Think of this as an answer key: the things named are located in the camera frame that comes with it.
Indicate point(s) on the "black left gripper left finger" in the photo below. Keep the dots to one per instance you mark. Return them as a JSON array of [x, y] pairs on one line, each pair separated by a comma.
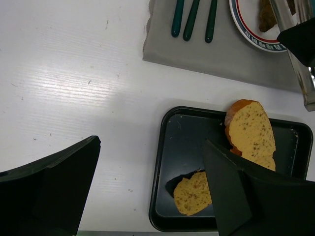
[[47, 197]]

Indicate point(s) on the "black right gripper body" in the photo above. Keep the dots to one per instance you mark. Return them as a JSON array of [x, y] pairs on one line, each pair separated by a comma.
[[300, 40]]

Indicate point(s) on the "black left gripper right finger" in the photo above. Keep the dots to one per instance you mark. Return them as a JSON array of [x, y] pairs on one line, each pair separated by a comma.
[[250, 200]]

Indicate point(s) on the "metal bread tongs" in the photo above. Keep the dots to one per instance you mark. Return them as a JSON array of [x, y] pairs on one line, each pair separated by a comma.
[[305, 75]]

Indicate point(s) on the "brown chocolate croissant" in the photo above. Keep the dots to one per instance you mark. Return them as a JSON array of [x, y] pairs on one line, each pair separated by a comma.
[[266, 16]]

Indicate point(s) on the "small seeded bread slice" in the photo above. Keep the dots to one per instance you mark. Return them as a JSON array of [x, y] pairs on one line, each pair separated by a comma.
[[192, 195]]

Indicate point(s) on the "upper seeded bread slice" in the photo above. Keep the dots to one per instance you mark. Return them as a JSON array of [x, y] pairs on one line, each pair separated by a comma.
[[250, 133]]

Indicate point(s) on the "white plate teal rim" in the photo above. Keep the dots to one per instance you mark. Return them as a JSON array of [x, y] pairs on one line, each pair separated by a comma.
[[245, 14]]

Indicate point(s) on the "grey place mat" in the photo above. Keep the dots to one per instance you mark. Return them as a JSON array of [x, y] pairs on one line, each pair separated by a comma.
[[229, 55]]

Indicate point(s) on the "dark rectangular baking tray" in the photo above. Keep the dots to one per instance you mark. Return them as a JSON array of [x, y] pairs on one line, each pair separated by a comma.
[[179, 155]]

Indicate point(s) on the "gold knife green handle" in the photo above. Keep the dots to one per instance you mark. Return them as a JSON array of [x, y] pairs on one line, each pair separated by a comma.
[[209, 33]]

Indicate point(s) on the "gold fork green handle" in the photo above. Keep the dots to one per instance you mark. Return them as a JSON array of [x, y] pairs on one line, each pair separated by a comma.
[[191, 20]]

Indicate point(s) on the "gold spoon green handle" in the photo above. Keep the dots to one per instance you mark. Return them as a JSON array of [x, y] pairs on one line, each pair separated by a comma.
[[177, 18]]

